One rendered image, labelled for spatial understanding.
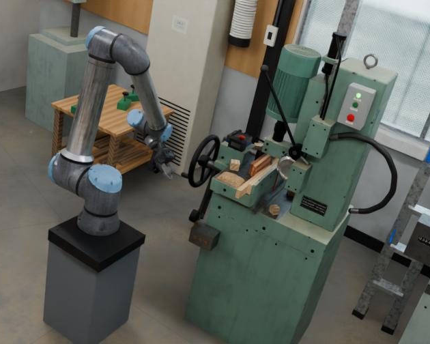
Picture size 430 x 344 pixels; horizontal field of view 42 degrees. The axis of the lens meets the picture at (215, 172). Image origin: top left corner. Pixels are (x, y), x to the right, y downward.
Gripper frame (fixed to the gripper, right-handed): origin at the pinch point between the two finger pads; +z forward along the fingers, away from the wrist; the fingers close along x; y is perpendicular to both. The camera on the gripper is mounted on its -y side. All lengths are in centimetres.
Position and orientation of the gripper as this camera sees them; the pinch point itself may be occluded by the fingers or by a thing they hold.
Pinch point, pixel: (169, 179)
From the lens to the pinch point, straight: 288.3
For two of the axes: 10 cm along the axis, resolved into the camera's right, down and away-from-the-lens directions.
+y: 6.8, -5.4, -4.9
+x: 5.8, -0.1, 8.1
